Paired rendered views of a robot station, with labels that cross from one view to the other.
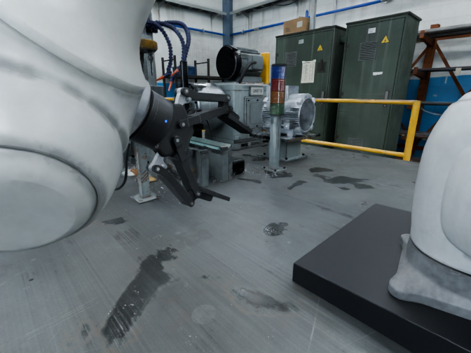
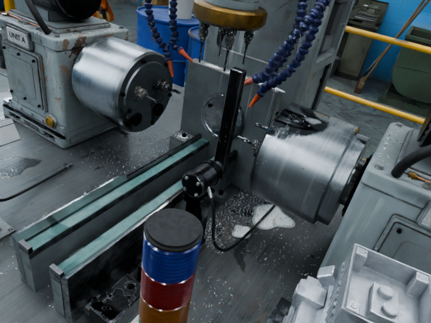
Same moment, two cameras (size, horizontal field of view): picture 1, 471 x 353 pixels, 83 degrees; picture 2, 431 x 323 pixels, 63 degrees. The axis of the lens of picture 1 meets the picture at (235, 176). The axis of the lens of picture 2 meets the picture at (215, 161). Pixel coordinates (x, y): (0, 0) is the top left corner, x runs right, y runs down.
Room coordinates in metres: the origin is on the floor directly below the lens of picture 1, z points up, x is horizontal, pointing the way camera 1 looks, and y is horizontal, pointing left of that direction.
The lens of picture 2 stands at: (1.04, -0.42, 1.47)
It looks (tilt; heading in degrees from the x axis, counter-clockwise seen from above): 32 degrees down; 69
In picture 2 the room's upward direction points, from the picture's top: 10 degrees clockwise
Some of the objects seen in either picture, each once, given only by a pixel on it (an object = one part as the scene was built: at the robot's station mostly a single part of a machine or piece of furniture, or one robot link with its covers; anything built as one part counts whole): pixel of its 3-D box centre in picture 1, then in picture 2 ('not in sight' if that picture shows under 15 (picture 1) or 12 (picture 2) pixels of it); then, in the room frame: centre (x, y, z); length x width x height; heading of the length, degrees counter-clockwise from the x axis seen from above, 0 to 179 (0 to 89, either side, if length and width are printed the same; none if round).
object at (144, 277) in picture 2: (277, 85); (168, 275); (1.10, -0.17, 1.14); 0.06 x 0.06 x 0.04
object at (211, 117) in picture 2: not in sight; (221, 117); (1.37, 0.48, 1.01); 0.15 x 0.02 x 0.15; 132
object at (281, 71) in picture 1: (278, 73); (171, 247); (1.10, -0.17, 1.19); 0.06 x 0.06 x 0.04
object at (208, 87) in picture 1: (204, 106); (318, 168); (1.52, 0.17, 1.04); 0.41 x 0.25 x 0.25; 132
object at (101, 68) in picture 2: not in sight; (113, 79); (1.06, 0.68, 1.04); 0.37 x 0.25 x 0.25; 132
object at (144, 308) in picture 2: (277, 97); (165, 299); (1.10, -0.17, 1.10); 0.06 x 0.06 x 0.04
